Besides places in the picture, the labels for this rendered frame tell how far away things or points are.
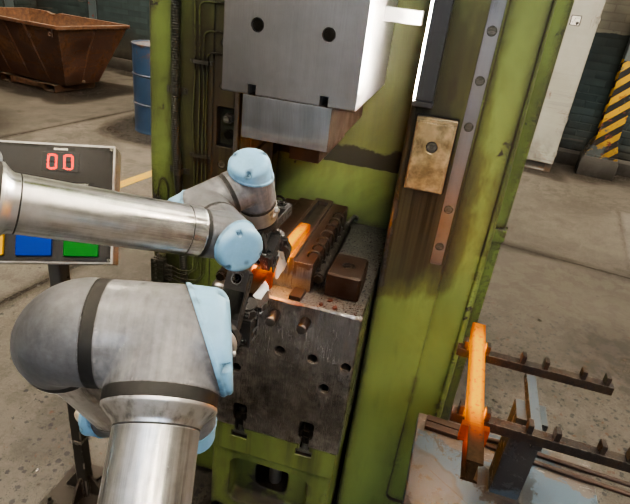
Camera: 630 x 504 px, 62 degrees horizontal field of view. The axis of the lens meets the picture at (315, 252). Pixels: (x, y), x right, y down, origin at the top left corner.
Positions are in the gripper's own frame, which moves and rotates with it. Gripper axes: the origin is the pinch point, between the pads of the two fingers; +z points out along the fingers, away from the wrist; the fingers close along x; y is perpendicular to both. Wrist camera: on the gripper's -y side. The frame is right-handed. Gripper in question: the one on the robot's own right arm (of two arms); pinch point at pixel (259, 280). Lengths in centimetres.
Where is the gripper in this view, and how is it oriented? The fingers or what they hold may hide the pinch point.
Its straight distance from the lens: 112.4
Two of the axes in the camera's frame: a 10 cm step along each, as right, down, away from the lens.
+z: 2.6, -3.9, 8.8
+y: -1.1, 9.0, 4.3
